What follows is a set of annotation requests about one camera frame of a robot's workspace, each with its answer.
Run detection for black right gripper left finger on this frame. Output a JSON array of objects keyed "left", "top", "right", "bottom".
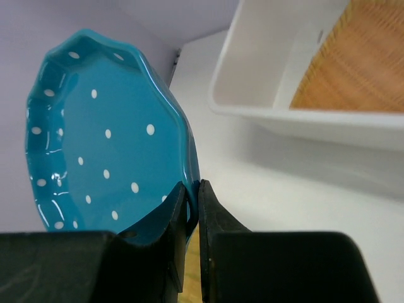
[{"left": 1, "top": 184, "right": 186, "bottom": 302}]

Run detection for blue polka dot ceramic plate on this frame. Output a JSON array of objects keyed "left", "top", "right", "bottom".
[{"left": 25, "top": 29, "right": 201, "bottom": 235}]

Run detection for orange fan-shaped woven plate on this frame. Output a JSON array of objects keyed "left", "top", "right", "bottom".
[{"left": 290, "top": 1, "right": 403, "bottom": 113}]

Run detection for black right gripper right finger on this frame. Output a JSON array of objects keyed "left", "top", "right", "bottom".
[{"left": 198, "top": 180, "right": 379, "bottom": 302}]

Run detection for yellow fan-shaped bamboo plate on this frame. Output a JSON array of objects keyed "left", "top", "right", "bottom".
[{"left": 178, "top": 226, "right": 203, "bottom": 303}]

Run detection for white plastic bin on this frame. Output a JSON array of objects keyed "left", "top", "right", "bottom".
[{"left": 208, "top": 1, "right": 403, "bottom": 198}]

